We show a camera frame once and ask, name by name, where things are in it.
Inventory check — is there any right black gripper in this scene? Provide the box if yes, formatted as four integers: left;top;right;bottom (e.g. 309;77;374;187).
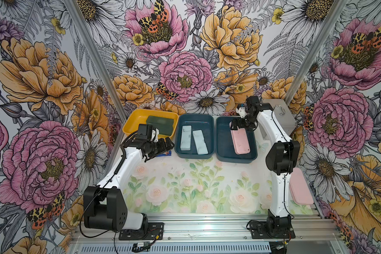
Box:
231;113;258;130

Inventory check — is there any pink pencil case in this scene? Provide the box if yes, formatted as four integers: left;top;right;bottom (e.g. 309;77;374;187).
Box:
231;128;251;155
290;174;314;205

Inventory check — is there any dark green pencil case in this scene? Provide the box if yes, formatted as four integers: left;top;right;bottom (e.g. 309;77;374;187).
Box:
152;124;173;136
146;115;174;127

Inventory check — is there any large teal plastic tray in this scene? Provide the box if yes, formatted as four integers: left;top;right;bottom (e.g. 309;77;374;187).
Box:
215;116;258;164

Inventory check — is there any light blue pencil case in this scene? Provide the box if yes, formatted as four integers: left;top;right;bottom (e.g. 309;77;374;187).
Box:
192;130;208;155
180;126;192;151

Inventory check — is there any silver metal case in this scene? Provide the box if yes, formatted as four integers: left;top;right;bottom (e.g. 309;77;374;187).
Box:
262;99;297;135

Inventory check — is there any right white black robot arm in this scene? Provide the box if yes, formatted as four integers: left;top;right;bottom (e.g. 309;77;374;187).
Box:
230;96;300;236

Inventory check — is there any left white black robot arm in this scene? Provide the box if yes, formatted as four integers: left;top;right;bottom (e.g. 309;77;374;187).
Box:
82;124;175;233

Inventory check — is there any blue white gauze bandage pack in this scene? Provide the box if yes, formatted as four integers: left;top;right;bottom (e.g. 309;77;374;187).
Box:
156;150;171;157

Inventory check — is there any yellow plastic tray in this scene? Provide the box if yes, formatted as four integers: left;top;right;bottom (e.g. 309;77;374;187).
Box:
122;109;179;139

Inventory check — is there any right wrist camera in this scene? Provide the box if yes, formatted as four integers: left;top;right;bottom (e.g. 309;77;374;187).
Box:
236;96;260;119

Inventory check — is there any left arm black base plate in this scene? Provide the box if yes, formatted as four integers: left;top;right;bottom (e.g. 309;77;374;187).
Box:
118;222;165;241

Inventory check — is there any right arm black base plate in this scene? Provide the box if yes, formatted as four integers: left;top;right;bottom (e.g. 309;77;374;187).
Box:
246;220;296;240

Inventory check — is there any right aluminium corner post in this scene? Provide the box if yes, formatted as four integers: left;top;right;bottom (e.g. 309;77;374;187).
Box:
284;0;348;105

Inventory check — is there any aluminium corner post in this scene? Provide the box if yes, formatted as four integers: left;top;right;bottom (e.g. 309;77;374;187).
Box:
284;0;348;105
65;1;127;123

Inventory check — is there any white slotted cable duct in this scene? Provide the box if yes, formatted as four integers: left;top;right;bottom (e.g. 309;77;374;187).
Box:
73;242;272;254

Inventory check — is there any aluminium front rail frame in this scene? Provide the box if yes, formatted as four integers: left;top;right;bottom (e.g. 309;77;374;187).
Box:
69;212;340;244

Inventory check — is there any left aluminium corner post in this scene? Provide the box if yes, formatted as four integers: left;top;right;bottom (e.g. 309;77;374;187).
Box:
65;1;127;123

